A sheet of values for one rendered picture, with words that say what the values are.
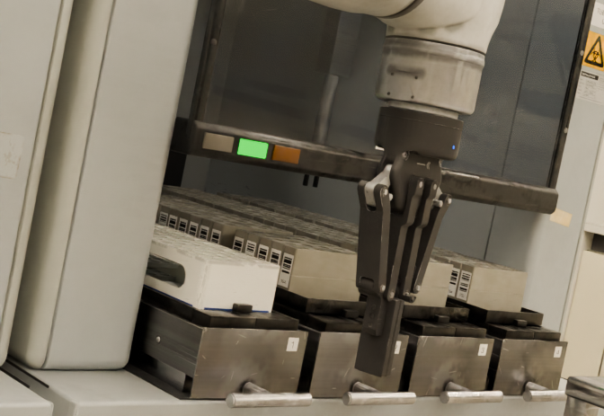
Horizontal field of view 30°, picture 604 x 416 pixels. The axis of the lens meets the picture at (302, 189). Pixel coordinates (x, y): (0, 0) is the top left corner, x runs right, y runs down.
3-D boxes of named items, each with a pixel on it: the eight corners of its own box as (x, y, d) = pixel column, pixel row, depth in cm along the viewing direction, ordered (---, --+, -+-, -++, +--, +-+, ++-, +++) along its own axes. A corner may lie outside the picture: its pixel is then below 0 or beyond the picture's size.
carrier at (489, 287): (509, 313, 152) (518, 269, 152) (520, 316, 151) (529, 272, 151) (451, 308, 145) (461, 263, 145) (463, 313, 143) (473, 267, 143)
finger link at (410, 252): (394, 172, 102) (402, 172, 103) (372, 293, 102) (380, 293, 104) (430, 180, 99) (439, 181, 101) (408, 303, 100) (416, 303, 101)
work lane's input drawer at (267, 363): (-90, 250, 158) (-78, 187, 157) (0, 257, 167) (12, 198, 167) (215, 415, 104) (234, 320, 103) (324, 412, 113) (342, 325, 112)
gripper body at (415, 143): (411, 111, 106) (392, 208, 106) (361, 99, 99) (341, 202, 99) (481, 122, 101) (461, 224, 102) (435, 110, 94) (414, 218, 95)
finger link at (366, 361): (400, 300, 100) (396, 300, 99) (386, 376, 100) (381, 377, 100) (372, 292, 102) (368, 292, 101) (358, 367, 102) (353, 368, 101)
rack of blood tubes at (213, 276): (49, 257, 133) (59, 205, 132) (121, 262, 139) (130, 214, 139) (194, 322, 111) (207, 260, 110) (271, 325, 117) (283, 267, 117)
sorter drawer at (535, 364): (175, 271, 188) (186, 218, 188) (240, 276, 198) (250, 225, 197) (519, 407, 134) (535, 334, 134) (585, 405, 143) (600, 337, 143)
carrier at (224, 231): (275, 276, 142) (284, 229, 142) (285, 279, 141) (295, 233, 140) (202, 269, 135) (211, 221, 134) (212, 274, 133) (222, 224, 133)
